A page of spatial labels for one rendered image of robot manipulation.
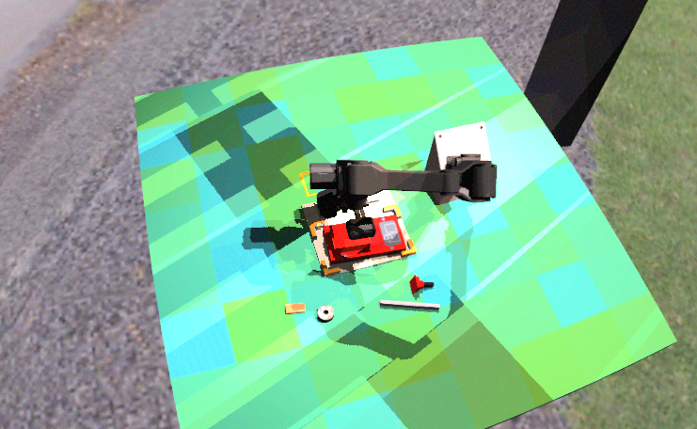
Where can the white flat bar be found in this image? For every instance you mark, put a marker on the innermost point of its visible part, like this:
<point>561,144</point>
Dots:
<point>418,305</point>

